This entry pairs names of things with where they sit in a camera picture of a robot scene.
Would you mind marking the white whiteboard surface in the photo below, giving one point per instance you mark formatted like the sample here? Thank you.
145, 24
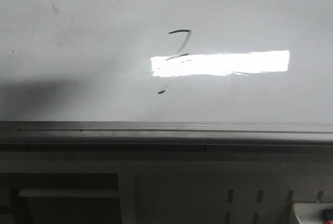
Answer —
262, 61

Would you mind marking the white box lower right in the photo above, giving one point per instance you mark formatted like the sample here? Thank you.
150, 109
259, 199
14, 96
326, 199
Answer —
308, 213

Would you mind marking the grey aluminium whiteboard frame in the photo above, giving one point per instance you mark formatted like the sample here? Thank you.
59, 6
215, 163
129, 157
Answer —
123, 136

